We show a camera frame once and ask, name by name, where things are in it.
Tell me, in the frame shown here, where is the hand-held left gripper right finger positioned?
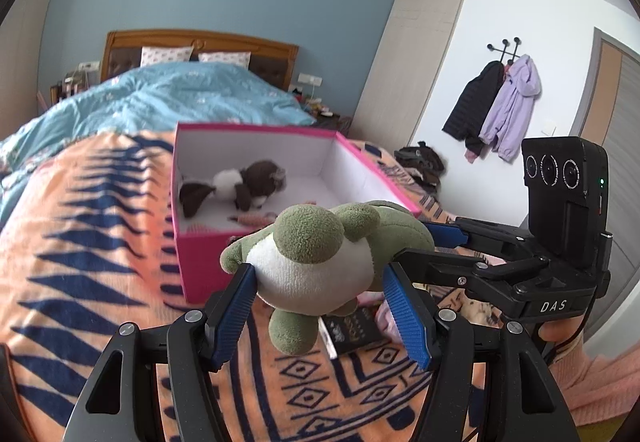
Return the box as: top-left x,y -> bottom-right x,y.
382,262 -> 583,442

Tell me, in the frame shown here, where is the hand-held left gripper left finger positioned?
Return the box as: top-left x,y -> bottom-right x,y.
62,264 -> 258,442

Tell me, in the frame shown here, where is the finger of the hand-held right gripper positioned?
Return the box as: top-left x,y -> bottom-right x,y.
422,217 -> 538,255
392,247 -> 523,292

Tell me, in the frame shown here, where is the pink cardboard box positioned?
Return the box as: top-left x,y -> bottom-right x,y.
171,122 -> 425,305

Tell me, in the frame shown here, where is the green frog plush toy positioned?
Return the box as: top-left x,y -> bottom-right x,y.
220,201 -> 436,355

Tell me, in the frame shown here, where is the person's right forearm pink sleeve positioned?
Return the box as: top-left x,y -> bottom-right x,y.
550,336 -> 640,429

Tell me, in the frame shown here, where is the person's right hand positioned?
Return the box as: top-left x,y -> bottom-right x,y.
539,322 -> 583,347

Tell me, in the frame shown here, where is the black book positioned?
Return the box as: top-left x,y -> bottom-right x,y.
317,307 -> 396,360

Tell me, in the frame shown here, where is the pile of dark clothes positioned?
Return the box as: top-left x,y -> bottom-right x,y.
394,140 -> 446,195

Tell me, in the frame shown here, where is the purple hooded jacket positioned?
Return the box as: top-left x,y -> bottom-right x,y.
478,54 -> 542,165

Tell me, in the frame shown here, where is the grey and wood door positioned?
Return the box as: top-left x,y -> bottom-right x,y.
570,27 -> 640,338

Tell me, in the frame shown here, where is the black puffer jacket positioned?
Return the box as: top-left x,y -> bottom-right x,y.
442,61 -> 506,155

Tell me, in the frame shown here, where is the brown and white plush toy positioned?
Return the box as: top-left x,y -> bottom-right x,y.
178,160 -> 287,219

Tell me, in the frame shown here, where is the dark cloth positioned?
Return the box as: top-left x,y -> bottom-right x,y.
312,114 -> 353,133

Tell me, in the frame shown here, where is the orange patterned blanket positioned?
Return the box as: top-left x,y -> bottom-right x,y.
0,129 -> 551,442

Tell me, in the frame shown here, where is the cluttered nightstand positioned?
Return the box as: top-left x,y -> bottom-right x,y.
50,69 -> 101,103
292,89 -> 353,120

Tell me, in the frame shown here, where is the beige wardrobe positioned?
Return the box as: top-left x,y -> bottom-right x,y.
352,0 -> 472,148

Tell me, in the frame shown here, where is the blue floral duvet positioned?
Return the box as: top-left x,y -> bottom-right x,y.
0,62 -> 318,223

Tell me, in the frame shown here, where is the white dotted pillow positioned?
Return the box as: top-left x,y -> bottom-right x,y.
198,52 -> 252,70
140,46 -> 195,68

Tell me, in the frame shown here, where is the wooden bed headboard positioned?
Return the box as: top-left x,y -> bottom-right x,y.
101,29 -> 300,90

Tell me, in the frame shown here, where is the black cable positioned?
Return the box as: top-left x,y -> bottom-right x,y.
545,272 -> 612,365

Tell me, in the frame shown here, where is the black wall coat rack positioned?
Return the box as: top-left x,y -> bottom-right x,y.
487,37 -> 522,68

